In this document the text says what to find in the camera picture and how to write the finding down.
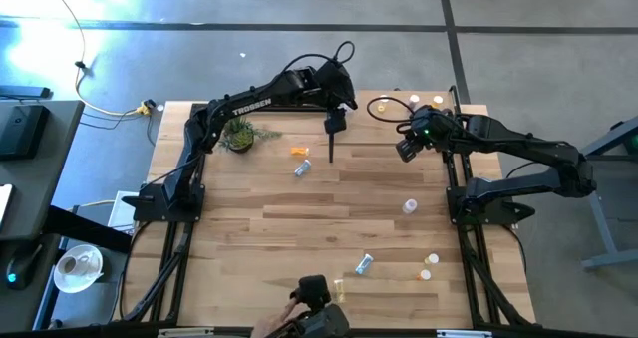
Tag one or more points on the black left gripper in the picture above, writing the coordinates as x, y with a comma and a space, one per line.
336, 86

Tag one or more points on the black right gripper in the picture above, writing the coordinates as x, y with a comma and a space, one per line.
433, 128

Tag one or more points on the yellow medicine bottle white cap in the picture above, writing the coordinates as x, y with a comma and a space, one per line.
381, 107
432, 258
340, 292

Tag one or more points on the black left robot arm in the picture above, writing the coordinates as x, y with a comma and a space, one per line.
279, 91

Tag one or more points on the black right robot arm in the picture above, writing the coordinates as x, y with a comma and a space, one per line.
523, 141

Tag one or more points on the potted green succulent plant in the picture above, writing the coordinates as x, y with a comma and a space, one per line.
240, 139

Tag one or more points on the black crossbar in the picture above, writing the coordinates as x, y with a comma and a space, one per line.
548, 335

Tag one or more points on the white paper sheet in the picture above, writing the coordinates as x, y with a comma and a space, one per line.
119, 217

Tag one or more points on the black office desk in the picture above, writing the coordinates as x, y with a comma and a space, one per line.
40, 178

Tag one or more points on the white coffee cup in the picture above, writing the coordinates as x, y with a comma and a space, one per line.
67, 264

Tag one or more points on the black flat bar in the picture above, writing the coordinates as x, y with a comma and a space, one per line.
25, 92

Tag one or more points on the black flat box device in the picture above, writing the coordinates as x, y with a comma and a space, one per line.
22, 131

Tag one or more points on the black computer mouse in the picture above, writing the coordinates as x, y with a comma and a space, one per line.
25, 263

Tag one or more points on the wooden shelf with black frame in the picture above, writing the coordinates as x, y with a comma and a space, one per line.
359, 131

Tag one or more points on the black handheld camera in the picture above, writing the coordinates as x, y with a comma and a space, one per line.
314, 290

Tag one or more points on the silver bracket plate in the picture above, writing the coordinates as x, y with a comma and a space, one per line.
463, 334
184, 332

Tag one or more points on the blue-grey steel table frame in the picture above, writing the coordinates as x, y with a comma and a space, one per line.
600, 218

